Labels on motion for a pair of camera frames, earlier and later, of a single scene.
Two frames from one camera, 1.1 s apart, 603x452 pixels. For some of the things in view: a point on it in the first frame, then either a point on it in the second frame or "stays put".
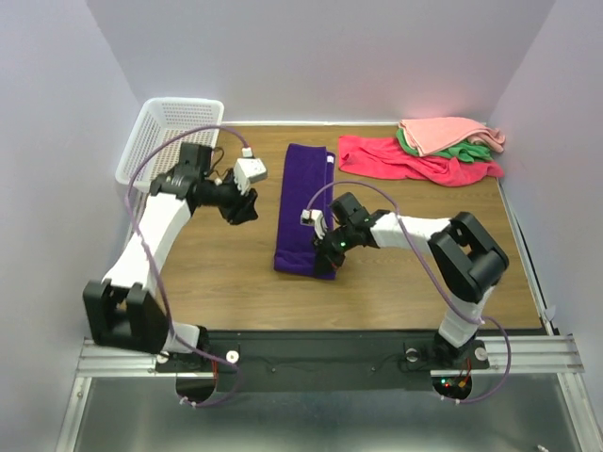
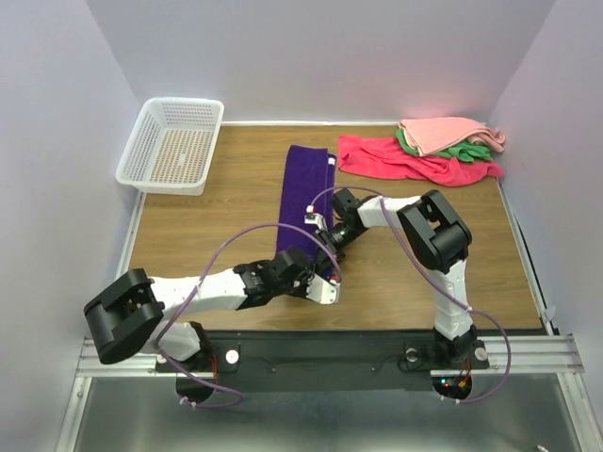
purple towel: [307, 182] stays put
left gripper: [243, 208] to [306, 274]
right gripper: [327, 260] stays put
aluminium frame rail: [532, 356] stays put
